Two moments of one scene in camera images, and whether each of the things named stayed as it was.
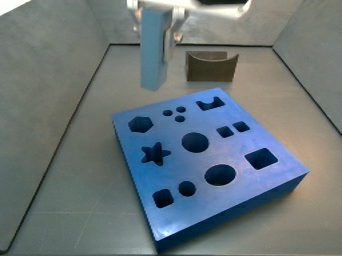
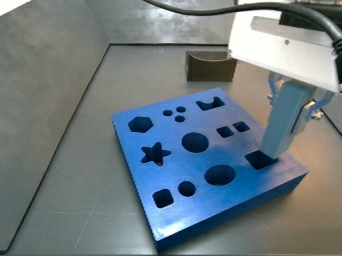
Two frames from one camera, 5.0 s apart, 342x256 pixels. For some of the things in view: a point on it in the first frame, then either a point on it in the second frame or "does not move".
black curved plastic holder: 211,66 does not move
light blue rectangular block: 156,20 → 291,101
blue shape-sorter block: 205,163 does not move
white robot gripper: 195,6 → 289,50
